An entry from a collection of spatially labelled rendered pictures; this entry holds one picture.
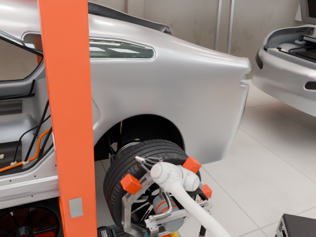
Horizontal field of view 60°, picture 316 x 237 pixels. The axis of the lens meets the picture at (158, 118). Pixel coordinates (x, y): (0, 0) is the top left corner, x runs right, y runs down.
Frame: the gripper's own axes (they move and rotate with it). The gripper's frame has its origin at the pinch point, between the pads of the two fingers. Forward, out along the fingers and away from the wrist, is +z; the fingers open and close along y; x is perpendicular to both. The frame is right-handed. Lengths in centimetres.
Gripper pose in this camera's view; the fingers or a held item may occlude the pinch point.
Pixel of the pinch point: (140, 160)
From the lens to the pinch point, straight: 167.8
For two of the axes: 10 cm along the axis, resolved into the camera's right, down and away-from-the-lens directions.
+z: -7.3, -2.0, 6.6
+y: 6.1, -6.3, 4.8
